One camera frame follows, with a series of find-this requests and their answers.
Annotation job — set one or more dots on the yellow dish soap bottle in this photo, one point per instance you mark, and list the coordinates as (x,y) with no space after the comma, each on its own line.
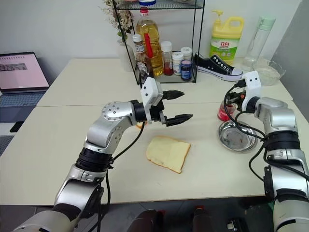
(227,31)

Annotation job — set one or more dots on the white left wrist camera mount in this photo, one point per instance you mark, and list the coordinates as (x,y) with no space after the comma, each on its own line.
(149,91)

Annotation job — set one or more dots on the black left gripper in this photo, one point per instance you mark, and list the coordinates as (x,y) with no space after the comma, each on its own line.
(157,112)

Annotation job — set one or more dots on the open laptop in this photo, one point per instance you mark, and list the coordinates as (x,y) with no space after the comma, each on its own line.
(21,72)

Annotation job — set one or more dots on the dried flower bunch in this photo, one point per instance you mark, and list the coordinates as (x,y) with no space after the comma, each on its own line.
(123,21)

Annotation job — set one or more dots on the clear bottle green lid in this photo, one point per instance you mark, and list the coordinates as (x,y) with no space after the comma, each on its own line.
(259,41)

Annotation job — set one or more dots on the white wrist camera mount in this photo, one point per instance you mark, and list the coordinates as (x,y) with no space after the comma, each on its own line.
(149,91)
(253,83)

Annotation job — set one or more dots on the white seasoning jar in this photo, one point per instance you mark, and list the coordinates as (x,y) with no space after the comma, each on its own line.
(177,66)

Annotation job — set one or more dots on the white vase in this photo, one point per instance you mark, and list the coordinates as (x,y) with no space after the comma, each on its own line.
(125,58)

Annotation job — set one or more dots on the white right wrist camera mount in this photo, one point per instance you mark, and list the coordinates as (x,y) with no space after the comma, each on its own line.
(253,83)

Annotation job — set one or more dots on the small bread piece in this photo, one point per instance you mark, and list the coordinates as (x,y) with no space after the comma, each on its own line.
(139,126)

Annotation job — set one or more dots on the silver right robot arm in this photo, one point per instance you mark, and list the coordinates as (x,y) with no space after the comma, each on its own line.
(277,116)

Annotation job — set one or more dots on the black canvas sneaker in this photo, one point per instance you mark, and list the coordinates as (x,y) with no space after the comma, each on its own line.
(212,64)

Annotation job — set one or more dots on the red jam jar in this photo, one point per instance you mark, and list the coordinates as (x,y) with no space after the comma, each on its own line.
(223,113)

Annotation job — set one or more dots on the brown sauce bottle white cap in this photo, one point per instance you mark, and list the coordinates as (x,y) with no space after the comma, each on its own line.
(141,56)

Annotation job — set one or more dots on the clear glass bowl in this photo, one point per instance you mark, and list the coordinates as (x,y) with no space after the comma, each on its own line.
(271,71)

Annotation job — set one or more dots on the dark blue jar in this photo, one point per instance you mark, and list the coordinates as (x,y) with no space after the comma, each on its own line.
(186,71)

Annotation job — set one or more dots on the large cooking oil bottle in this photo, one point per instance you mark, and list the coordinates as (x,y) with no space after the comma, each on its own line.
(154,58)

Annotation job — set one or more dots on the round steel dish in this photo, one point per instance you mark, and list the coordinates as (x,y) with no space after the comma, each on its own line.
(231,141)

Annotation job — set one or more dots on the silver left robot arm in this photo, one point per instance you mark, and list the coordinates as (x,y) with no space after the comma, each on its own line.
(106,125)

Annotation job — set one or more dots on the white bread slice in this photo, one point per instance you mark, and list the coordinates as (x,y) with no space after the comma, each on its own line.
(166,152)

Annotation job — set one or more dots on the small jar white lid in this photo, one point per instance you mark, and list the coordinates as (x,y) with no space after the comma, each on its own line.
(186,52)

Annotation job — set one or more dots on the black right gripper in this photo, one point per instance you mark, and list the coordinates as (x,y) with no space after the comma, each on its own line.
(237,96)

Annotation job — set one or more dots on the red spice jar white cap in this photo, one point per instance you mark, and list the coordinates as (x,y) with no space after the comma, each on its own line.
(167,65)

